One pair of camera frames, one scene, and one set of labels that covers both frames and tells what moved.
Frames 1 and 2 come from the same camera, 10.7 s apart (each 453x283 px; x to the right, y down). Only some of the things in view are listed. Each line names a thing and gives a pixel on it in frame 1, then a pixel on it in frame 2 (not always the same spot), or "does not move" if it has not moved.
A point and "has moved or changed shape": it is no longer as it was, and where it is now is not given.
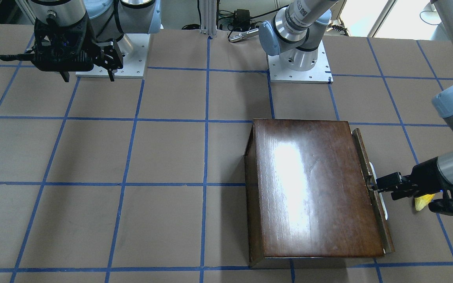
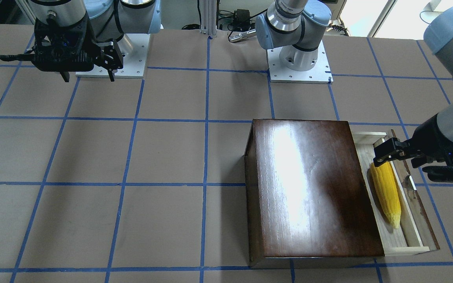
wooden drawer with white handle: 378,207 has moved or changed shape
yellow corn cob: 422,201 to 386,186
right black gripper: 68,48 does not move
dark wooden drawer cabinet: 306,196 does not move
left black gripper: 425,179 to 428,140
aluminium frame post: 208,15 does not move
